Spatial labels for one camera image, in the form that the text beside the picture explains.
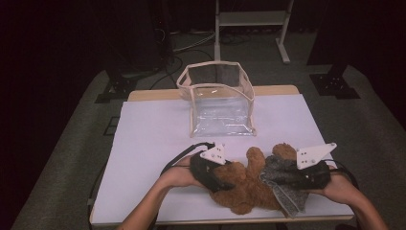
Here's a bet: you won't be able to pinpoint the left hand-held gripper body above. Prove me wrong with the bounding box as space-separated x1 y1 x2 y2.
190 142 233 194

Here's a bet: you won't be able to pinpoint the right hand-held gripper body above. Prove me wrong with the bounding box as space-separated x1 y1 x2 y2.
293 142 338 191

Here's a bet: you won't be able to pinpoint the brown teddy bear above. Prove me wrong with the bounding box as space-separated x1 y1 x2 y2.
209 142 305 216

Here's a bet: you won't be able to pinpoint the clear plastic bag beige trim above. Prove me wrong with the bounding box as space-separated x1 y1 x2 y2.
176 60 257 138

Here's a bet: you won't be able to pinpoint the person's left hand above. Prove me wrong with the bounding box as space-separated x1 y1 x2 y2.
158 155 205 190

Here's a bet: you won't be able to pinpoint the person's right hand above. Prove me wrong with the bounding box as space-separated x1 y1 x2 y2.
308 165 358 205

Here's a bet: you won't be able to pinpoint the white table sheet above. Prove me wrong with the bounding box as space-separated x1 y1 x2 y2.
90 94 355 226

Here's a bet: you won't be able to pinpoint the black stand base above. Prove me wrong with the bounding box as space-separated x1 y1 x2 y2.
308 63 361 100
94 68 138 104

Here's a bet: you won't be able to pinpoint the wooden table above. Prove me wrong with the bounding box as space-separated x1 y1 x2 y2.
89 84 355 227

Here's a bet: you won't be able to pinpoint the white metal stand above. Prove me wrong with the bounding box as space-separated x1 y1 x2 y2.
214 0 295 65

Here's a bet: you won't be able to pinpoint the left hand-held gripper black cable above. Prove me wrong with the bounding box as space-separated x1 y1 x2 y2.
87 142 215 209

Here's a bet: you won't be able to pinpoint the hand-held gripper black cable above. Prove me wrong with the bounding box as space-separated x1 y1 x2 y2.
87 142 215 209
328 158 360 193

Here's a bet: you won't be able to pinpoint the right hand-held gripper black cable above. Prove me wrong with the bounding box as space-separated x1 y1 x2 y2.
328 158 360 193

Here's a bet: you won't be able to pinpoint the floor cables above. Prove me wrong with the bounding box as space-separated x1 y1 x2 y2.
149 28 218 90

